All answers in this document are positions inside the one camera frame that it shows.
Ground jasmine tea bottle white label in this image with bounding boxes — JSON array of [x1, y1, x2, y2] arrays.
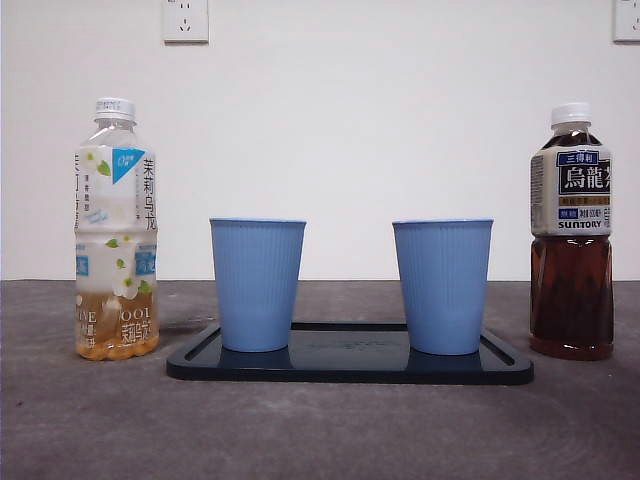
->
[[73, 97, 161, 361]]

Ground dark oolong tea bottle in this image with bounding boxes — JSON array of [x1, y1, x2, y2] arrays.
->
[[528, 102, 615, 361]]

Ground blue ribbed plastic cup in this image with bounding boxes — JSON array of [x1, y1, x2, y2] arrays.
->
[[391, 217, 495, 356], [208, 216, 307, 353]]

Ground dark rectangular tray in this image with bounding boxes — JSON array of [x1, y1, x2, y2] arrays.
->
[[165, 321, 535, 385]]

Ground white wall socket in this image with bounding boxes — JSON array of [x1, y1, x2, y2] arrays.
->
[[612, 0, 640, 43], [161, 0, 210, 44]]

